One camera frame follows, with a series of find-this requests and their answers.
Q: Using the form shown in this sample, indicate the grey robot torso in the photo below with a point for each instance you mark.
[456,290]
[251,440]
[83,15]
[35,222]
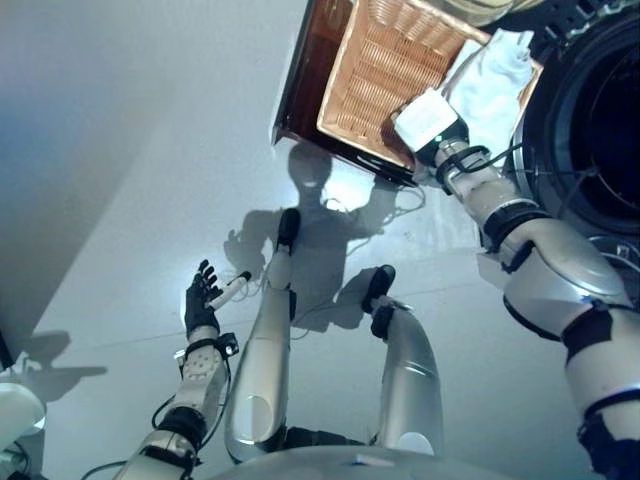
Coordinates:
[360,467]

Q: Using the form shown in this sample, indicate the silver robot left leg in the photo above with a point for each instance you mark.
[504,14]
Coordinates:
[265,360]

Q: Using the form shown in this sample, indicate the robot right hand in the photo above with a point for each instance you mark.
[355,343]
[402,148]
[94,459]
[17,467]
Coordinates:
[427,120]

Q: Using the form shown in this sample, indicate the silver robot leg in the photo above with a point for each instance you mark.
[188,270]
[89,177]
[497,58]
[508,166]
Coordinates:
[265,360]
[412,380]

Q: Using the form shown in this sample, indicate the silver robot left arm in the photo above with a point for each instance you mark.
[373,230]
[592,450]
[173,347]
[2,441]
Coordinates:
[200,375]

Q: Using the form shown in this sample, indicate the round glass washer door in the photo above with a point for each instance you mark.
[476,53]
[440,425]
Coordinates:
[480,10]

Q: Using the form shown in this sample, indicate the dark brown wooden stool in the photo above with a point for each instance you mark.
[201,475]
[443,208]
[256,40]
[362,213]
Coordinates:
[305,90]

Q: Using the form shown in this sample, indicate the white garment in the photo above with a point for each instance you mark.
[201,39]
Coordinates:
[490,85]

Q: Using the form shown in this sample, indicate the silver robot right leg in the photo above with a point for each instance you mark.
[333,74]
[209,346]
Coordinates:
[412,380]

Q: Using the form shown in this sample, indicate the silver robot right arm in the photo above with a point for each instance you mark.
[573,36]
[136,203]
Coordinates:
[565,290]

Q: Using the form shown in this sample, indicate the grey front-load washing machine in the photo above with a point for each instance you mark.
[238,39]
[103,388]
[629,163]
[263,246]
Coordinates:
[575,125]

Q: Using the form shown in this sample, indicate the white equipment stand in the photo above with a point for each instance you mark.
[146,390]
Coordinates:
[20,405]

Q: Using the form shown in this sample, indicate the wicker laundry basket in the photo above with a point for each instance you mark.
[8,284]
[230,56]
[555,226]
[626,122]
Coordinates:
[385,75]

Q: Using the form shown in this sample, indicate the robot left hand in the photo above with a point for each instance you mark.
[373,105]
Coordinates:
[200,315]

